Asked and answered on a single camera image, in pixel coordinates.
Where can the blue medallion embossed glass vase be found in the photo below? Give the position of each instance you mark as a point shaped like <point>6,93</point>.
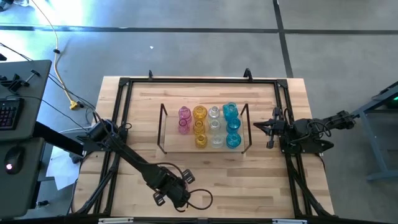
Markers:
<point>233,140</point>

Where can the black keyboard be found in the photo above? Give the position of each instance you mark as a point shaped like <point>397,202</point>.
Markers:
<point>9,113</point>

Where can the pink ringed glass vase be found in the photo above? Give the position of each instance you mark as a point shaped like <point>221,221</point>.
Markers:
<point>184,112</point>

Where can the white paper sheet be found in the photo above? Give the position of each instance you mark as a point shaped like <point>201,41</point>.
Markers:
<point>62,169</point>

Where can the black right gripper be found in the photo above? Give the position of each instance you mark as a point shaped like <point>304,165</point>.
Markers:
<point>280,128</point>

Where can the silver metal bracket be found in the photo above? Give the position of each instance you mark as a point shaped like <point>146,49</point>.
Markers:
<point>289,221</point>
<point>115,220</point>

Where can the grey metal side table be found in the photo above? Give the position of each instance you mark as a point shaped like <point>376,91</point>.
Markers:
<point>374,146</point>

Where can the small yellow glass vase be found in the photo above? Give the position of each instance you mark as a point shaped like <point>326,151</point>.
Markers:
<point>199,127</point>

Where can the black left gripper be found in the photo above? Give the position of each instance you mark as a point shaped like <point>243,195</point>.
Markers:
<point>178,194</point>

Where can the oval clear glass vase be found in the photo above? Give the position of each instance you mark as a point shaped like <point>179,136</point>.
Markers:
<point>214,125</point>

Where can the yellow diamond pattern glass vase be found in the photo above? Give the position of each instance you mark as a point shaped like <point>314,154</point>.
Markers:
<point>200,112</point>

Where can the black device with green light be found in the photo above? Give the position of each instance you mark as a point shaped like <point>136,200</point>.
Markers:
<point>393,101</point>

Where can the large blue glass vase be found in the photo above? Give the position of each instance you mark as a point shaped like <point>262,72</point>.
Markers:
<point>230,111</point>

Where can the black computer mouse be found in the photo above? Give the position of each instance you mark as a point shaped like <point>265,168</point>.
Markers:
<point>14,155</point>

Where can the small pink narrow-neck vase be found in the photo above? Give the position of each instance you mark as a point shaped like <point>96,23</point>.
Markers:
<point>183,127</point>

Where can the black aluminium table frame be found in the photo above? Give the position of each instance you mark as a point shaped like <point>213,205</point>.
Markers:
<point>202,80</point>

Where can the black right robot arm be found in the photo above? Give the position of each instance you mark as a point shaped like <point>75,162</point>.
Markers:
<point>304,130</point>

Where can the small blue glass vase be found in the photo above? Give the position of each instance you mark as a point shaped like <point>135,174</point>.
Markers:
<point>233,124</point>

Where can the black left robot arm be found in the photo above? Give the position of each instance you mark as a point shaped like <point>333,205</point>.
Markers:
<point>140,165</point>

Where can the dark grey desk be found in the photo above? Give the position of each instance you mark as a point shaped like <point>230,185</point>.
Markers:
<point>31,93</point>

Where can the round clear glass vase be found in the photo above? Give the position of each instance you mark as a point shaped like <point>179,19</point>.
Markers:
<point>217,141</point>

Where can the black desk clamp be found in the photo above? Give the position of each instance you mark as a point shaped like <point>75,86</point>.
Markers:
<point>14,83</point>

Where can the black frame clamp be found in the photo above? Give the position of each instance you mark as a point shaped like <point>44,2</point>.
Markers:
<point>247,73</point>
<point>150,75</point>

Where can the clear ribbed glass vase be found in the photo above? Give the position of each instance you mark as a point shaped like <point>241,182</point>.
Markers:
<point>214,112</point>

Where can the person's foot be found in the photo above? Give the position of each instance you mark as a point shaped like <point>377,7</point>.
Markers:
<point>6,3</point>

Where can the black support beam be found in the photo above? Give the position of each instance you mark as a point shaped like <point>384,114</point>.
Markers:
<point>59,140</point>

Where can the black floor plug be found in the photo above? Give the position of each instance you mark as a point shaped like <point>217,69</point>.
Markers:
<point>42,203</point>

